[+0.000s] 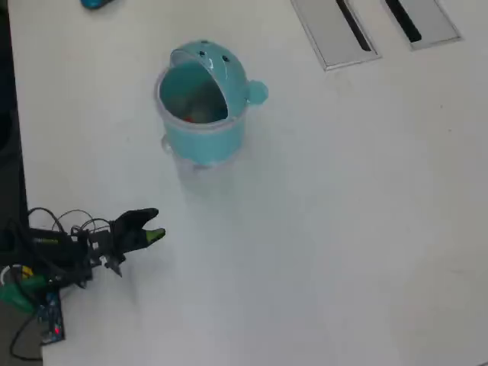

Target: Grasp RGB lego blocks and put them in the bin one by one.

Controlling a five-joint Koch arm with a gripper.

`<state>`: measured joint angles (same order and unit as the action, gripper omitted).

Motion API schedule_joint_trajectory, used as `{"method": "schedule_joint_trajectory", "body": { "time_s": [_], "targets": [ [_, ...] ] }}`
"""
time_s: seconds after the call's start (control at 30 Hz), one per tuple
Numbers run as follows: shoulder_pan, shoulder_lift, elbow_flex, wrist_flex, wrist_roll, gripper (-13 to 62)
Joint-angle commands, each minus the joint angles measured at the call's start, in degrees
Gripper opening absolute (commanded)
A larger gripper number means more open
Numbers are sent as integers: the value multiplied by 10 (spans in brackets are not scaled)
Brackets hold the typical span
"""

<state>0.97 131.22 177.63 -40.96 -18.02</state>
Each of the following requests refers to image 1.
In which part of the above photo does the white cable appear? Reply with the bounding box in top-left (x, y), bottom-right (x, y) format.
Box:
top-left (0, 265), bottom-right (24, 285)

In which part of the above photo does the black wire bundle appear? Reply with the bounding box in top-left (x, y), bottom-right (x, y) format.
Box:
top-left (28, 207), bottom-right (115, 237)

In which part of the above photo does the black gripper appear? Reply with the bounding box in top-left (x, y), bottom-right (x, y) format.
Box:
top-left (87, 207), bottom-right (167, 268)

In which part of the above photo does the teal whale-shaped bin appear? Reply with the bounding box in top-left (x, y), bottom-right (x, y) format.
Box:
top-left (153, 37), bottom-right (270, 197)

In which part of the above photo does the silver cable grommet panel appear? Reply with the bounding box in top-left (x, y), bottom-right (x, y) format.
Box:
top-left (290, 0), bottom-right (382, 72)
top-left (379, 0), bottom-right (464, 51)

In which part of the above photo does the green table clamp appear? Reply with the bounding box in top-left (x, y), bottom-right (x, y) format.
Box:
top-left (0, 276), bottom-right (49, 313)

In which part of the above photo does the teal plastic object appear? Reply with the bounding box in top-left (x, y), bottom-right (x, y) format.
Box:
top-left (79, 0), bottom-right (115, 11)

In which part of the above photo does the dark furniture beside table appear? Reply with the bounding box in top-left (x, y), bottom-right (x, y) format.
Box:
top-left (0, 0), bottom-right (30, 230)

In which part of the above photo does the blue circuit board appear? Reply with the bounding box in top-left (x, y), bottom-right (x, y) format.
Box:
top-left (36, 291), bottom-right (66, 342)

